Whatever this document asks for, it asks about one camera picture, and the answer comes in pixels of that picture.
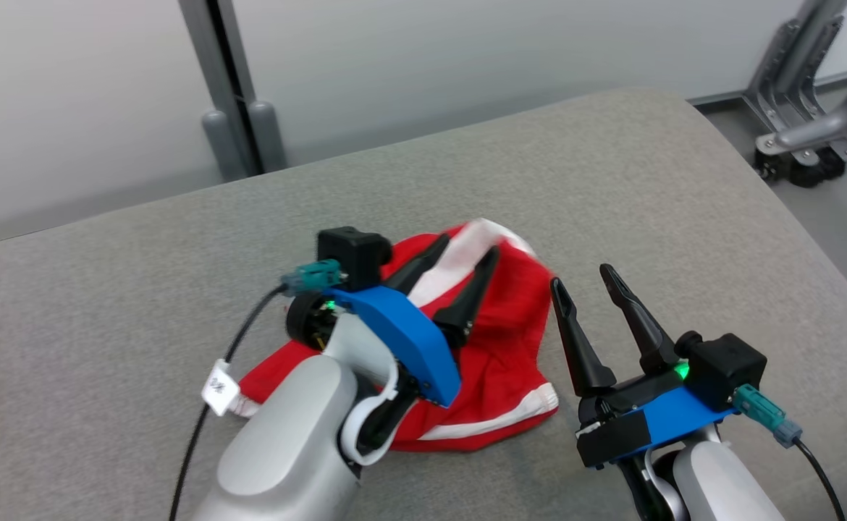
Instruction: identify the grey metal stand frame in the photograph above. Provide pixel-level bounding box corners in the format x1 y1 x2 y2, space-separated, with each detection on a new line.
742 0 847 164

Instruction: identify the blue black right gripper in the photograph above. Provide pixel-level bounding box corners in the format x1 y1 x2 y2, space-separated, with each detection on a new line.
550 263 741 471

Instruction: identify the grey metal partition post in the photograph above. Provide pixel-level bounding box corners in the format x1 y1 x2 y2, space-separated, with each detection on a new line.
177 0 264 180

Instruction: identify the black cable teal plug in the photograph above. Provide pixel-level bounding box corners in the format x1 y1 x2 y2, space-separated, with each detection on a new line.
732 385 847 521
169 259 343 521

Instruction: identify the red white jersey shirt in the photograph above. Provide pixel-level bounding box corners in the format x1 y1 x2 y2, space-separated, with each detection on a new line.
237 217 560 454

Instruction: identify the black caster wheel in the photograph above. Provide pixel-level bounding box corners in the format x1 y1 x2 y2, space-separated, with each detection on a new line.
789 152 847 190
754 148 793 183

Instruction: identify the black right cable teal plug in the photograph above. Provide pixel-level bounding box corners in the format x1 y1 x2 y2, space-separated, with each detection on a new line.
732 385 847 521

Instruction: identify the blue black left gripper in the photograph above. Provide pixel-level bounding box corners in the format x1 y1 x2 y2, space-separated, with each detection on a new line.
285 233 502 407

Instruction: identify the white cable label tag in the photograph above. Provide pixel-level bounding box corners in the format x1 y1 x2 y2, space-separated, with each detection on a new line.
201 360 241 417

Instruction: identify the grey cylindrical bumper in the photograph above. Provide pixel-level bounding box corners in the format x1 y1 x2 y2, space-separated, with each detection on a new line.
201 109 249 182
248 100 288 173

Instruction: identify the black left cable teal plug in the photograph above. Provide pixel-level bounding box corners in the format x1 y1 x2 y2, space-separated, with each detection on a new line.
169 259 343 521

